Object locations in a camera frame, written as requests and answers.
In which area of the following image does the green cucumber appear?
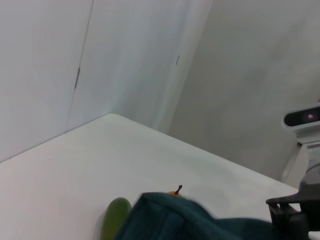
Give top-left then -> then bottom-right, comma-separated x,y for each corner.
100,196 -> 133,240

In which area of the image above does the dark teal insulated bag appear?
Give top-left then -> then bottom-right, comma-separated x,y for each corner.
113,191 -> 276,240

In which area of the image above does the orange fruit with stem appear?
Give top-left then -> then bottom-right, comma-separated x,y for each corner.
166,184 -> 185,199

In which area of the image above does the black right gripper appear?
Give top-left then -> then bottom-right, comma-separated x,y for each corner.
265,164 -> 320,240

